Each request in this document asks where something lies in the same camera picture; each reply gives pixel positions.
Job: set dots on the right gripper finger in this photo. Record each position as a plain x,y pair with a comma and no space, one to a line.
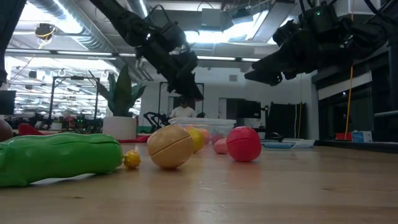
267,77
280,60

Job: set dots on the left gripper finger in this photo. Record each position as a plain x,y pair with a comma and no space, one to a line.
192,87
175,85

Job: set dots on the yellow toy lemon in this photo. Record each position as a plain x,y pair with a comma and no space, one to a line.
198,140

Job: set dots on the pink toy fruit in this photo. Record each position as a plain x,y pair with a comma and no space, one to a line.
220,147

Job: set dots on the brown toy kiwi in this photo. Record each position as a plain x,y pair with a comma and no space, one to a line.
4,130

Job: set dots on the background black robot arm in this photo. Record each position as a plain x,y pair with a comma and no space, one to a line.
154,118

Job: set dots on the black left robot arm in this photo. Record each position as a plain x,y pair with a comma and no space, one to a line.
124,18

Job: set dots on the clear plastic tupperware container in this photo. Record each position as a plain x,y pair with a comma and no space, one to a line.
224,124

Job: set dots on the person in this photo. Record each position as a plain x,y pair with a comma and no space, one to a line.
183,112

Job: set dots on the long linear ceiling light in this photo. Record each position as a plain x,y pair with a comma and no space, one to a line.
217,58

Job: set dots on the black curtain panel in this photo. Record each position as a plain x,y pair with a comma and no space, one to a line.
286,119

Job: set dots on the green snake plant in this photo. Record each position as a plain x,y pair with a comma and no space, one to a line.
122,93

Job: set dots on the grey ceiling box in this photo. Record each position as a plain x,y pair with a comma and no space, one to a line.
211,17

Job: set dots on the tan toy potato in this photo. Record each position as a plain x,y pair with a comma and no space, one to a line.
170,149

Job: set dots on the clear blue-rimmed container lid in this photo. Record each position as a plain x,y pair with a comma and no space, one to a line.
280,145

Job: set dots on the white plant pot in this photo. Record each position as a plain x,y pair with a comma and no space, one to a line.
119,127

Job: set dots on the yellow toy banana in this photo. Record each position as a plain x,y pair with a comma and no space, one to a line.
132,160

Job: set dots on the red box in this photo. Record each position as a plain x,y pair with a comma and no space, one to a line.
342,136

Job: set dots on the blue white box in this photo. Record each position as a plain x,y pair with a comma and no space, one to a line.
362,137

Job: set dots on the black round ceiling device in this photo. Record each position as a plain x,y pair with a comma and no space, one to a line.
45,31

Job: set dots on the green toy cucumber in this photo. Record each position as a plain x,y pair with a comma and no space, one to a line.
62,158

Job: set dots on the black monitor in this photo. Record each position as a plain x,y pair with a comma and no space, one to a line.
7,102

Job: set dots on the grey wall vent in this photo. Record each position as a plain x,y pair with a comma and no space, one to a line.
233,77

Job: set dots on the black wall screen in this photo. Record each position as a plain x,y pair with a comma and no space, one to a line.
248,109

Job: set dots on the silver round air duct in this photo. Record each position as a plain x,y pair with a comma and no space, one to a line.
140,6

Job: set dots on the black frame knob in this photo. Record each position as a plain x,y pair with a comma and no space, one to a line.
275,135

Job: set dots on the black table frame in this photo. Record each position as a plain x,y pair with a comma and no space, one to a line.
357,146

